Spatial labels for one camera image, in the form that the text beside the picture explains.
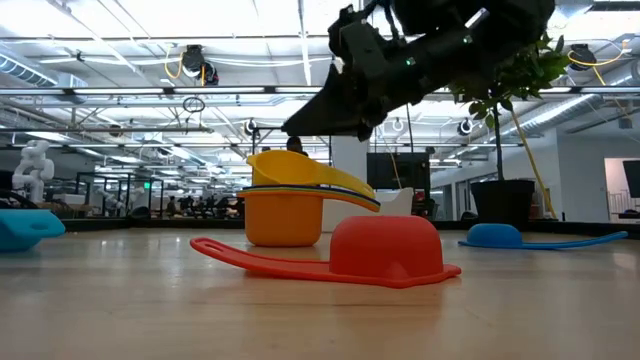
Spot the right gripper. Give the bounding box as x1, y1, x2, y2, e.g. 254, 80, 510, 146
281, 3, 482, 142

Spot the yellow measuring cup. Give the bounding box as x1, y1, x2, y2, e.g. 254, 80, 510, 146
246, 149, 376, 199

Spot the orange measuring cup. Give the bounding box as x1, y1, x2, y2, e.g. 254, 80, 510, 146
237, 188, 381, 248

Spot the red measuring cup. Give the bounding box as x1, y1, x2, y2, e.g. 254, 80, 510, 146
189, 214, 462, 290

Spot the small blue measuring cup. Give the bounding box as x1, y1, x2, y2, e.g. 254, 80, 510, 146
458, 223, 629, 251

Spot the light blue measuring cup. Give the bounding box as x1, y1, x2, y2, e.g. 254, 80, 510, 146
0, 208, 67, 253

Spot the white plastic basket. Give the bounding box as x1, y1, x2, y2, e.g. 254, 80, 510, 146
322, 187, 415, 234

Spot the person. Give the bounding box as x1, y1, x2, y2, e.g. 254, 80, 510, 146
285, 135, 310, 158

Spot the black monitor screen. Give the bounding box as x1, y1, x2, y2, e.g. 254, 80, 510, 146
366, 152, 432, 191

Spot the black plant pot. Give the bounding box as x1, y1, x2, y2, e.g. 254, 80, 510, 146
469, 179, 537, 233

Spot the green leafy plant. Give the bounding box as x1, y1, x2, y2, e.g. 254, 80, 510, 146
447, 30, 572, 182

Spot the white humanoid robot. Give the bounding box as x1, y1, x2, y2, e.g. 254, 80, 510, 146
10, 138, 56, 204

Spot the black ceiling cable reel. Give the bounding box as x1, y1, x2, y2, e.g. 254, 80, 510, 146
568, 43, 597, 72
180, 43, 207, 80

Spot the yellow cable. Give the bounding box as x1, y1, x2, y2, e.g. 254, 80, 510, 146
509, 108, 560, 221

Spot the black wall television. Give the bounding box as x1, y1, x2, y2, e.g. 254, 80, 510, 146
622, 159, 640, 200

